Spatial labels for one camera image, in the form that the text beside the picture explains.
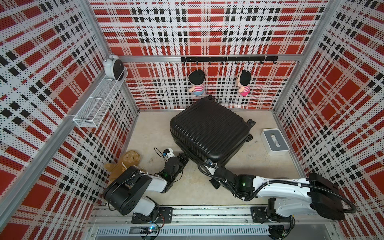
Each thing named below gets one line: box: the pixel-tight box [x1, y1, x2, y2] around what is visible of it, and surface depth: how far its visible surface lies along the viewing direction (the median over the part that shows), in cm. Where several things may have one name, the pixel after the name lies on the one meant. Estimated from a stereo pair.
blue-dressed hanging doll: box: [188, 69, 205, 96], surface depth 97 cm
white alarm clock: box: [103, 54, 125, 81], surface depth 80 cm
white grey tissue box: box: [260, 128, 290, 156], surface depth 98 cm
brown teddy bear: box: [104, 150, 141, 184], surface depth 85 cm
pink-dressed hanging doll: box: [236, 70, 252, 97], surface depth 98 cm
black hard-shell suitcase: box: [170, 95, 256, 163], surface depth 84 cm
